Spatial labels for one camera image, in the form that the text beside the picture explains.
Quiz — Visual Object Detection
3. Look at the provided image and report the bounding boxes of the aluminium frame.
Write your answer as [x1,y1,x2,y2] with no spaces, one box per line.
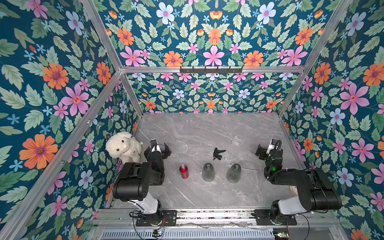
[0,0,353,240]

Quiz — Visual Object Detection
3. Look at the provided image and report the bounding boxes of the grey translucent spray bottle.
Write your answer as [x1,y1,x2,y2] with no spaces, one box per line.
[202,163,216,182]

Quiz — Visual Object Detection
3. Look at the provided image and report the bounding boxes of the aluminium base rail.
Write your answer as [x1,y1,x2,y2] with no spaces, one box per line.
[92,207,343,230]

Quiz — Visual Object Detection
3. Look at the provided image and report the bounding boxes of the black hook rail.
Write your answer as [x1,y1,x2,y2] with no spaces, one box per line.
[180,66,243,75]

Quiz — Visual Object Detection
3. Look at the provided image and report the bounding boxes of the white plush teddy bear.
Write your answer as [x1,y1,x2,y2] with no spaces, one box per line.
[106,132,142,165]

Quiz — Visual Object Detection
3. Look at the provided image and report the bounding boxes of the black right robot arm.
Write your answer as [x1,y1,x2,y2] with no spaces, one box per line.
[252,139,342,226]

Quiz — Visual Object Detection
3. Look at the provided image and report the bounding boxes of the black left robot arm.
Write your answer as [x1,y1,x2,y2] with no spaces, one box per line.
[113,141,172,226]

